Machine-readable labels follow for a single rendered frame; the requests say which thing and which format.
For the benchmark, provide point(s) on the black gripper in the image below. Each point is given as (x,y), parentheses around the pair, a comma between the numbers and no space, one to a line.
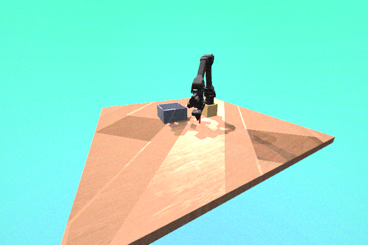
(197,112)

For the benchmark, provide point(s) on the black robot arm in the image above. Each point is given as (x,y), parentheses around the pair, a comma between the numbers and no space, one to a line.
(206,61)

